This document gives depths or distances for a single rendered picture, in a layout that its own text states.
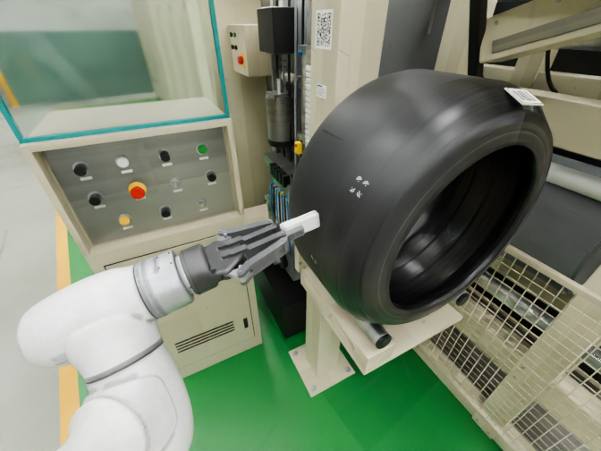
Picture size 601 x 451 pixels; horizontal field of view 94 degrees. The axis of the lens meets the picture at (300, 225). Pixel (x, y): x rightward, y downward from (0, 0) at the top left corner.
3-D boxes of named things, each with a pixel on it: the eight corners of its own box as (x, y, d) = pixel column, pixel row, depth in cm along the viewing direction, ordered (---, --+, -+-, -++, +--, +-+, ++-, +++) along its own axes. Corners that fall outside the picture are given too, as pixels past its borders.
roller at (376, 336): (317, 261, 95) (306, 261, 92) (321, 250, 93) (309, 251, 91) (387, 347, 70) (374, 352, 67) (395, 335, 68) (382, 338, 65)
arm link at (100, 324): (144, 259, 48) (174, 329, 48) (38, 300, 43) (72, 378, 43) (122, 259, 37) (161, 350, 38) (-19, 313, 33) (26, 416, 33)
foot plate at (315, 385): (288, 352, 160) (288, 350, 159) (328, 333, 170) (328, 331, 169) (310, 397, 141) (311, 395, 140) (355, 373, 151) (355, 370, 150)
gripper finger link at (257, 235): (224, 265, 47) (222, 260, 48) (283, 238, 51) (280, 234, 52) (217, 249, 45) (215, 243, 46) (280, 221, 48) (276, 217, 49)
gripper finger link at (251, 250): (218, 251, 44) (221, 258, 43) (283, 225, 47) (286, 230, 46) (225, 268, 47) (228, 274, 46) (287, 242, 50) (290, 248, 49)
